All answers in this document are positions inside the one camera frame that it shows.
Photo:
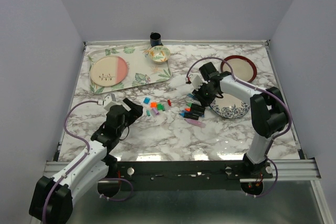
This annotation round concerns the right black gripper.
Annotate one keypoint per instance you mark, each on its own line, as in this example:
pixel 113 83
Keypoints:
pixel 203 101

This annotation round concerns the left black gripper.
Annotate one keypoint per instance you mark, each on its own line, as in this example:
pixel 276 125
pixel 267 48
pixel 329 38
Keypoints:
pixel 136 110

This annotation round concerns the blue highlighter cap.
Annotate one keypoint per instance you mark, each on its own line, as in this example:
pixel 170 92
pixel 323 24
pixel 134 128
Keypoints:
pixel 146 100

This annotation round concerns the orange capped black highlighter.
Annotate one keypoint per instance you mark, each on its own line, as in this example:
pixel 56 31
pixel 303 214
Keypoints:
pixel 194 111

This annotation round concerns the purple highlighter cap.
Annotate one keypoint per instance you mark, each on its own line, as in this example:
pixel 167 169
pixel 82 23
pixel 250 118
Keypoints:
pixel 155 111

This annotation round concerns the green capped black highlighter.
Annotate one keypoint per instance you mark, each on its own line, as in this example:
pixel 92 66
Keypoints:
pixel 194 106

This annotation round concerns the green highlighter cap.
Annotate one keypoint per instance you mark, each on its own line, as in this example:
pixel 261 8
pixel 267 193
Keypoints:
pixel 159 107

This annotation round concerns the blue capped black highlighter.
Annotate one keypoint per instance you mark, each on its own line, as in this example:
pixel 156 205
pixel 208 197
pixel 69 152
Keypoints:
pixel 190 115

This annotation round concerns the purple capped highlighter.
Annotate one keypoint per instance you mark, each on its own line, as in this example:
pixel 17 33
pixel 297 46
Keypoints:
pixel 195 123

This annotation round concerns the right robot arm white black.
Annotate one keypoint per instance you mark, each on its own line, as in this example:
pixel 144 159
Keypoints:
pixel 270 116

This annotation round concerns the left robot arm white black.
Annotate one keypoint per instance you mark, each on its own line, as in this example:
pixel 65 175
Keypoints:
pixel 55 197

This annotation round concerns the blue floral white plate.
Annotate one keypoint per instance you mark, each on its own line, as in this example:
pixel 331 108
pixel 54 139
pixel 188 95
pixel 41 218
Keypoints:
pixel 230 107

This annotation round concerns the floral leaf serving tray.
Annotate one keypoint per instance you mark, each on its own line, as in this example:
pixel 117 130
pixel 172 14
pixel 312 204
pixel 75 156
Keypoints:
pixel 141 69

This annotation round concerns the red rimmed beige plate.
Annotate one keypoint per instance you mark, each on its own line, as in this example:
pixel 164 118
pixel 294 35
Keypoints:
pixel 243 67

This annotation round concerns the pink cream round plate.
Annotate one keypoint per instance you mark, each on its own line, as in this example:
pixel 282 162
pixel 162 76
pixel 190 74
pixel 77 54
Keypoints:
pixel 109 71

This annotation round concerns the floral ceramic bowl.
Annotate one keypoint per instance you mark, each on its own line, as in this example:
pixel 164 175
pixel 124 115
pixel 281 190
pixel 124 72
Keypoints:
pixel 159 54

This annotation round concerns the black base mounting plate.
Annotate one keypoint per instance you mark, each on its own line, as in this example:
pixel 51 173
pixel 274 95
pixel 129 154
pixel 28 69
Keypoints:
pixel 174 182

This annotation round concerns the dark blue mug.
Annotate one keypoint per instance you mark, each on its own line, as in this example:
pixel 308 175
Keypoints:
pixel 155 39

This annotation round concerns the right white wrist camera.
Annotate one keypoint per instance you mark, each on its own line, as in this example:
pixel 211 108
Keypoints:
pixel 195 80

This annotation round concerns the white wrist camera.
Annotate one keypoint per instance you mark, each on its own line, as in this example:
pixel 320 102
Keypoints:
pixel 195 80
pixel 109 101

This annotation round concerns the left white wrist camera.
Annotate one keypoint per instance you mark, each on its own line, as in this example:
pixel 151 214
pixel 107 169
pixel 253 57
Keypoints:
pixel 109 101

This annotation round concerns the aluminium frame rail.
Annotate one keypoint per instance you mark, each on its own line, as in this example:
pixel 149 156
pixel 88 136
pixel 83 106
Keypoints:
pixel 284 169

